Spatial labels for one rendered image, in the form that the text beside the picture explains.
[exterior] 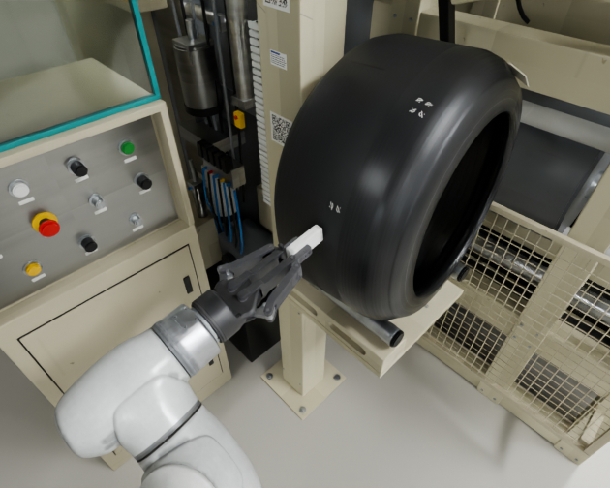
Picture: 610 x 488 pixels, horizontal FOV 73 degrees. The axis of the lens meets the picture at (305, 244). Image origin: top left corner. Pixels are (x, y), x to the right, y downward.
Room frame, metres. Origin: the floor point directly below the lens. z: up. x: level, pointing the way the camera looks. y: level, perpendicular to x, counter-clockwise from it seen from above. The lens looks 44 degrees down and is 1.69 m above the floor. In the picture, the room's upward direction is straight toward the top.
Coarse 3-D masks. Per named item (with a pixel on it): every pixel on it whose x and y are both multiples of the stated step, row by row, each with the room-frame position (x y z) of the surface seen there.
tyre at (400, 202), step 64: (384, 64) 0.69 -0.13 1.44; (448, 64) 0.65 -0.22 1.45; (320, 128) 0.62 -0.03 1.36; (384, 128) 0.57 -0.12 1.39; (448, 128) 0.56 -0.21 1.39; (512, 128) 0.75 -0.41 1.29; (320, 192) 0.55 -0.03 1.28; (384, 192) 0.50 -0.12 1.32; (448, 192) 0.88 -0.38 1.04; (320, 256) 0.51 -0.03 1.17; (384, 256) 0.46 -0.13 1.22; (448, 256) 0.73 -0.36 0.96
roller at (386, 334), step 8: (328, 296) 0.64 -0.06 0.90; (336, 304) 0.63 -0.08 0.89; (344, 304) 0.61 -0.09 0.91; (352, 312) 0.59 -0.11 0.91; (360, 320) 0.57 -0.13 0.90; (368, 320) 0.56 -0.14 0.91; (376, 320) 0.55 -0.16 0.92; (384, 320) 0.55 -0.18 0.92; (368, 328) 0.55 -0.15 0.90; (376, 328) 0.54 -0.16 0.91; (384, 328) 0.53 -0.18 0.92; (392, 328) 0.53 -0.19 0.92; (384, 336) 0.52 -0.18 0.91; (392, 336) 0.52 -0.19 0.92; (400, 336) 0.52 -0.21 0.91; (392, 344) 0.51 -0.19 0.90
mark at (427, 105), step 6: (420, 96) 0.59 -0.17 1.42; (414, 102) 0.59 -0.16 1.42; (420, 102) 0.58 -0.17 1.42; (426, 102) 0.58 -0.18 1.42; (432, 102) 0.58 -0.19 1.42; (414, 108) 0.58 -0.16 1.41; (420, 108) 0.57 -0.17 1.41; (426, 108) 0.57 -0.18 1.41; (408, 114) 0.57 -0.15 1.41; (414, 114) 0.57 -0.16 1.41; (420, 114) 0.57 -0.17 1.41; (426, 114) 0.57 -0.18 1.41; (420, 120) 0.56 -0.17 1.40
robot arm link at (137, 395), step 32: (128, 352) 0.28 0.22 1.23; (160, 352) 0.29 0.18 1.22; (96, 384) 0.24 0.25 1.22; (128, 384) 0.24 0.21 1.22; (160, 384) 0.25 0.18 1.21; (64, 416) 0.21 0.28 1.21; (96, 416) 0.21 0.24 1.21; (128, 416) 0.21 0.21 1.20; (160, 416) 0.22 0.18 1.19; (96, 448) 0.19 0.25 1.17; (128, 448) 0.19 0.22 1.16
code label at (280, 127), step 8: (272, 112) 0.89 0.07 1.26; (272, 120) 0.89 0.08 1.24; (280, 120) 0.87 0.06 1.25; (288, 120) 0.85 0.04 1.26; (272, 128) 0.89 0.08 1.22; (280, 128) 0.87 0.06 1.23; (288, 128) 0.85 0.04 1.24; (272, 136) 0.89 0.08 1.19; (280, 136) 0.87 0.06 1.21; (280, 144) 0.87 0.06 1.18
